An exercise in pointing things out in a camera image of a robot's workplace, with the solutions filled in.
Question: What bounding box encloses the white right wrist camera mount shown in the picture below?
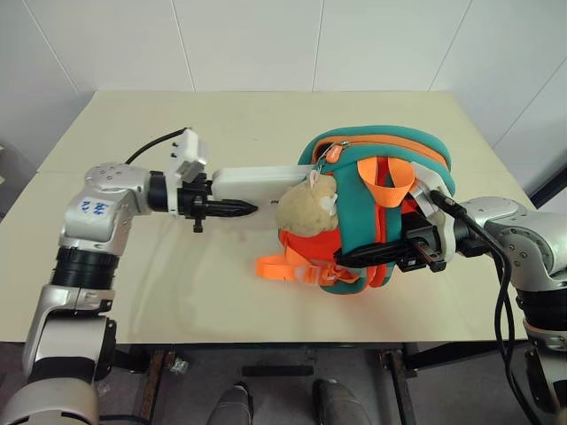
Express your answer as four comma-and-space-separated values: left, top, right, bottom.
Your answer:
408, 162, 456, 263

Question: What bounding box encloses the orange and teal backpack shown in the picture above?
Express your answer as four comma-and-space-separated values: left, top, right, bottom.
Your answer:
255, 125, 455, 297

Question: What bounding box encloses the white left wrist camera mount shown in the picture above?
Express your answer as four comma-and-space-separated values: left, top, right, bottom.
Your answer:
165, 127, 210, 219

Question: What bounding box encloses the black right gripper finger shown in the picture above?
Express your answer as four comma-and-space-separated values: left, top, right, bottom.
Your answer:
339, 238, 414, 262
331, 251, 401, 269

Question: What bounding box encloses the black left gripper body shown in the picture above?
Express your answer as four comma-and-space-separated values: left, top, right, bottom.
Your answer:
176, 175, 213, 235

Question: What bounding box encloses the dark metal table frame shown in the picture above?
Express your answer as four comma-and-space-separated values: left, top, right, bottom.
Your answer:
110, 340, 532, 425

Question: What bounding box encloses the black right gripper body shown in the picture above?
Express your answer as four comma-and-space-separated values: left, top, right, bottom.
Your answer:
395, 220, 447, 274

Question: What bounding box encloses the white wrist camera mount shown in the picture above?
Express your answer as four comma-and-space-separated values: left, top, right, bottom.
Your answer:
165, 127, 210, 219
408, 162, 456, 263

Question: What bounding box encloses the white rectangular box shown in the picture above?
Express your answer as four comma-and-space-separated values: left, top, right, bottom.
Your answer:
210, 164, 316, 201

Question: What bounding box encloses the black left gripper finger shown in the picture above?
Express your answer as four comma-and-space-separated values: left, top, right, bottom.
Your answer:
204, 199, 259, 217

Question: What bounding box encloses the beige plush toy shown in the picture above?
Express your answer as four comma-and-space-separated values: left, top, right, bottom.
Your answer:
276, 174, 340, 236

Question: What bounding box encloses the dark rounded robot foot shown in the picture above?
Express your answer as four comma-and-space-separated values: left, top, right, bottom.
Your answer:
206, 382, 254, 425
311, 377, 361, 425

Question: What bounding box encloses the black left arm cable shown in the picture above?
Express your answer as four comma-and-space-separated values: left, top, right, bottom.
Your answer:
124, 127, 192, 166

